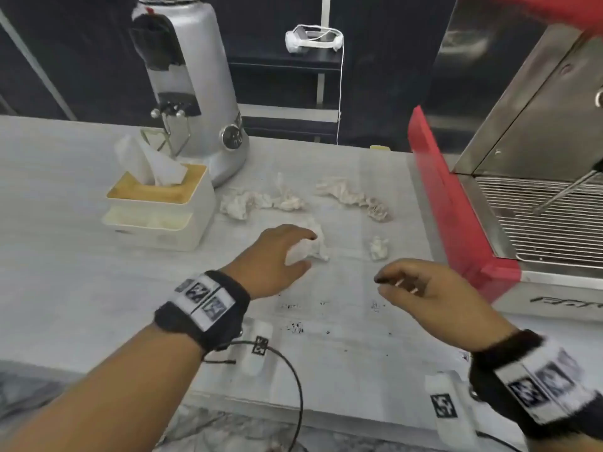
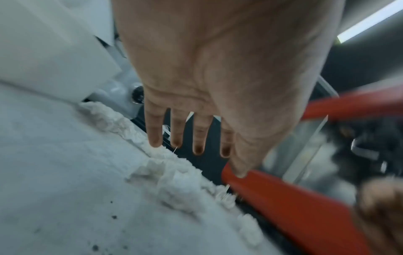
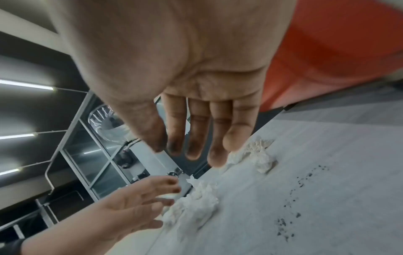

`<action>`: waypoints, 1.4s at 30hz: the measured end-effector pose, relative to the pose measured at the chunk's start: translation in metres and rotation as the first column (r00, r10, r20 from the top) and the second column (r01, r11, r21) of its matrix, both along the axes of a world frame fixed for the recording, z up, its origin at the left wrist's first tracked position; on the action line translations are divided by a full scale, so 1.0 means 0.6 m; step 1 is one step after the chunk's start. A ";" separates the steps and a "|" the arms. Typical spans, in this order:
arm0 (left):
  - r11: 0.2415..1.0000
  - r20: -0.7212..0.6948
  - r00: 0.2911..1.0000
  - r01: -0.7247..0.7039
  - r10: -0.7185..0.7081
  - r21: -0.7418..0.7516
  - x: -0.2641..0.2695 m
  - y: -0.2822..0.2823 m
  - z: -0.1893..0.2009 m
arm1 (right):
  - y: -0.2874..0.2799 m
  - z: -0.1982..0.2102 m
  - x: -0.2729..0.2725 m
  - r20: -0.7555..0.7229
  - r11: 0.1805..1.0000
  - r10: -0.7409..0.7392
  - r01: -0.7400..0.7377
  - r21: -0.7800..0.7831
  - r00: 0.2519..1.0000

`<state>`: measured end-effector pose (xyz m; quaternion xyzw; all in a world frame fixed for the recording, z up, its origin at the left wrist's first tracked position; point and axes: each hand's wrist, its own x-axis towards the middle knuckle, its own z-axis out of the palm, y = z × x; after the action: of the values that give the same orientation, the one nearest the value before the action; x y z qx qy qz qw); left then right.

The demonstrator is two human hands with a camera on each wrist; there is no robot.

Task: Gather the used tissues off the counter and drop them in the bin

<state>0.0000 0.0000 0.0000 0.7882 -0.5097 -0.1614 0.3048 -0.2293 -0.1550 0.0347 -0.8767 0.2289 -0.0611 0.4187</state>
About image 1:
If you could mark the metal steam wand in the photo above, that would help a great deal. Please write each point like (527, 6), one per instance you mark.
(565, 190)

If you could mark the black wristband with markers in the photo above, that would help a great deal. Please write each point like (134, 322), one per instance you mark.
(207, 305)
(532, 381)

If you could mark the person's left hand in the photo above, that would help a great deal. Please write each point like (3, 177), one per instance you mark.
(264, 263)

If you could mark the black shelf unit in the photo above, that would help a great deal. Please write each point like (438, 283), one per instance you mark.
(282, 89)

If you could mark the white tissue box wooden lid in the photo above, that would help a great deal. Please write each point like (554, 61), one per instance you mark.
(160, 216)

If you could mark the black right wristband with markers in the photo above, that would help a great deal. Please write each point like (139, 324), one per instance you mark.
(532, 381)

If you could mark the small yellow object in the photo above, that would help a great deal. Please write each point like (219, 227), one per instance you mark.
(379, 148)

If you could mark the black left wristband with markers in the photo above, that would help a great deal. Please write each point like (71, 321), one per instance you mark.
(207, 305)

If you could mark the twisted crumpled white tissue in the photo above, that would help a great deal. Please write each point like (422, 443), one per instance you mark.
(287, 200)

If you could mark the person's right forearm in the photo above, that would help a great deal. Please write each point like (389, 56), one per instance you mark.
(572, 443)

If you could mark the small white tissue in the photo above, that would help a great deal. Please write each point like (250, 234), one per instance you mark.
(311, 249)

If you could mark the red espresso machine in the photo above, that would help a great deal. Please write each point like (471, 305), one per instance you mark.
(452, 197)

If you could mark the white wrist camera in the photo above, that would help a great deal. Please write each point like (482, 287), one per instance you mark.
(256, 348)
(447, 409)

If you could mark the person's right hand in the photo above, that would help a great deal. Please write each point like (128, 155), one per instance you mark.
(447, 301)

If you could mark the metal drip tray grate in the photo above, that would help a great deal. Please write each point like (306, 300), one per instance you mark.
(546, 230)

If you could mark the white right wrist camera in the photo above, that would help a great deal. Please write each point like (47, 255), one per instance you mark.
(447, 409)

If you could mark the wide crumpled white tissue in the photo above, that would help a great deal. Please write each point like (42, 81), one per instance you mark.
(242, 204)

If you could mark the tiny crumpled white tissue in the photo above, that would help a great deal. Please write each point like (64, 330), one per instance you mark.
(379, 249)

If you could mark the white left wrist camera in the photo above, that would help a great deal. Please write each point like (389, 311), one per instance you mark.
(256, 348)

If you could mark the person's right thumb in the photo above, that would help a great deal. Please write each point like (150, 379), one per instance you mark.
(395, 295)

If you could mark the person's left forearm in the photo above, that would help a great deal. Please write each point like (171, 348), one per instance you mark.
(108, 400)

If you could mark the long crumpled white tissue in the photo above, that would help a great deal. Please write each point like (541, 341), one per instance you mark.
(351, 195)

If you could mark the silver coffee grinder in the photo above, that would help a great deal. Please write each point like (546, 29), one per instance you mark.
(198, 89)

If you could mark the clean white tissue sheet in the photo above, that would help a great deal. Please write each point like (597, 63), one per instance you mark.
(141, 159)

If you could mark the person's left thumb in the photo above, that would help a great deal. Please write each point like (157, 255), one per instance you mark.
(297, 269)

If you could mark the white headset device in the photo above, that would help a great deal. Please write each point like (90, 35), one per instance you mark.
(311, 39)

